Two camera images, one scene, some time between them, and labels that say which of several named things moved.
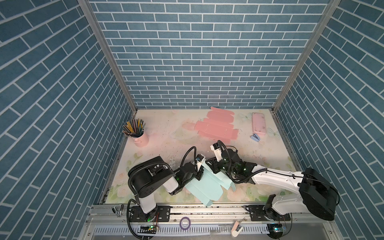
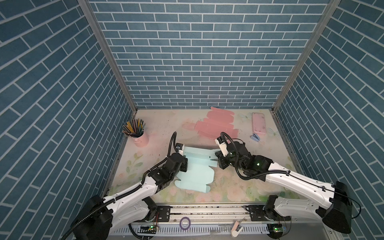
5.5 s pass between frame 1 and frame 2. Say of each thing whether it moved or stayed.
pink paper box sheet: stayed
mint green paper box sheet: moved
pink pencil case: stayed
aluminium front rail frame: stayed
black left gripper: moved
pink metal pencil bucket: stayed
